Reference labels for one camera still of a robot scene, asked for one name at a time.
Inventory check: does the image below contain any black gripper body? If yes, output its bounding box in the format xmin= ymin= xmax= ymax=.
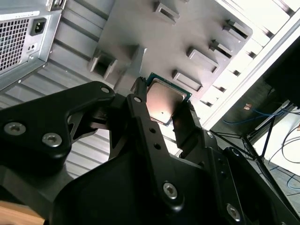
xmin=44 ymin=150 xmax=227 ymax=225

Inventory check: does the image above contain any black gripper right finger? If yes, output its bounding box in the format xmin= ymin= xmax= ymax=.
xmin=172 ymin=100 xmax=297 ymax=225

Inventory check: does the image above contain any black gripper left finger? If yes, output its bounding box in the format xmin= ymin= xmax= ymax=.
xmin=0 ymin=76 xmax=186 ymax=215

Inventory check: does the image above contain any silver CPU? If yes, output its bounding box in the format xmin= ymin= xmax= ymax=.
xmin=144 ymin=72 xmax=193 ymax=128

